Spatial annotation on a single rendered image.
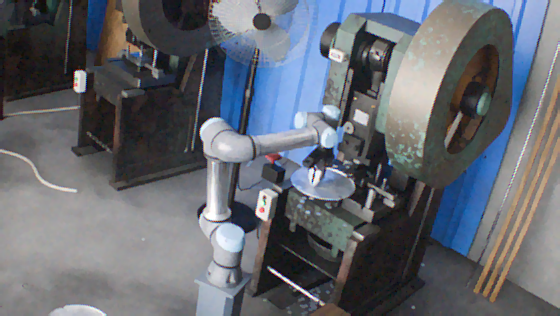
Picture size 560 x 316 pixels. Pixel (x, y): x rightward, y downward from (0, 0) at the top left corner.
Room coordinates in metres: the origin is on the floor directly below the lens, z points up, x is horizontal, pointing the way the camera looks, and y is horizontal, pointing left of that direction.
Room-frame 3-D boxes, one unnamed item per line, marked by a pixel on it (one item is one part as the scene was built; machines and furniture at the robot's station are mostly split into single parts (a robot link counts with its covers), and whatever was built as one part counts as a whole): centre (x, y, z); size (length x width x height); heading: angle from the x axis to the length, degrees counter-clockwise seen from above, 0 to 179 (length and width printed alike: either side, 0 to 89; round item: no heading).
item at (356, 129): (2.68, -0.35, 1.04); 0.17 x 0.15 x 0.30; 143
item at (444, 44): (2.59, -0.70, 1.33); 1.03 x 0.28 x 0.82; 143
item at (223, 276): (2.11, 0.13, 0.50); 0.15 x 0.15 x 0.10
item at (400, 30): (2.83, -0.46, 0.83); 0.79 x 0.43 x 1.34; 143
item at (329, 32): (2.88, -0.19, 1.31); 0.22 x 0.12 x 0.22; 143
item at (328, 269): (2.72, -0.38, 0.31); 0.43 x 0.42 x 0.01; 53
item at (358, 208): (2.71, -0.37, 0.68); 0.45 x 0.30 x 0.06; 53
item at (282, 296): (2.60, -0.29, 0.14); 0.59 x 0.10 x 0.05; 143
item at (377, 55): (2.71, -0.37, 1.27); 0.21 x 0.12 x 0.34; 143
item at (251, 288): (2.99, -0.24, 0.45); 0.92 x 0.12 x 0.90; 143
